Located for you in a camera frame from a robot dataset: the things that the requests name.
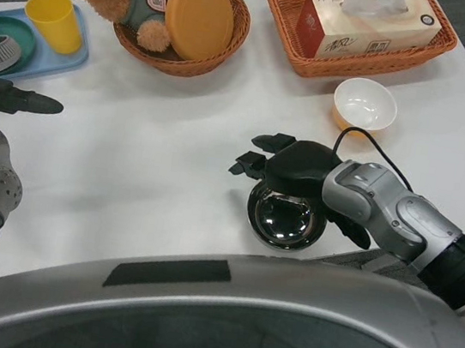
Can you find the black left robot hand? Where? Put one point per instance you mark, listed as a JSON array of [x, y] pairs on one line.
[[1, 96]]

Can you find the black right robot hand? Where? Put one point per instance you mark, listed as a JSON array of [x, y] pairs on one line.
[[298, 166]]

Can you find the shiny metal bowl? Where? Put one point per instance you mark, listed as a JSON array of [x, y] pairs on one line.
[[282, 220]]

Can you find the white tissue paper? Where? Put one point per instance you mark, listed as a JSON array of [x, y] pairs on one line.
[[364, 4]]

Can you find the light blue plastic tray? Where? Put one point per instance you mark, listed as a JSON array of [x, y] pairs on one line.
[[73, 58]]

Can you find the yellow plastic cup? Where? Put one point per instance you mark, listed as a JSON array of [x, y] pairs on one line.
[[58, 28]]

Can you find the white bowl orange outside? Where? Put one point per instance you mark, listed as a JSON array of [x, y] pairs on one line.
[[364, 101]]

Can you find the red and beige tissue box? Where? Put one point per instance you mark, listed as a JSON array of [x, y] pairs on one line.
[[363, 45]]

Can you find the silver robot chest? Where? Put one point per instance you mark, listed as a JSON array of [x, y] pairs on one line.
[[213, 310]]

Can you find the round wicker basket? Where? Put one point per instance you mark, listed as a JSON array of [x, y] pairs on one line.
[[178, 64]]

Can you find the rectangular wicker basket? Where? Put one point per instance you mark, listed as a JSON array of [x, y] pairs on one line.
[[359, 73]]

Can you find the orange round disc lid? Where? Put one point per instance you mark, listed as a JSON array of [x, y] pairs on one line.
[[200, 18]]

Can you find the green round plate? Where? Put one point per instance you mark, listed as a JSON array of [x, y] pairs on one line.
[[18, 33]]

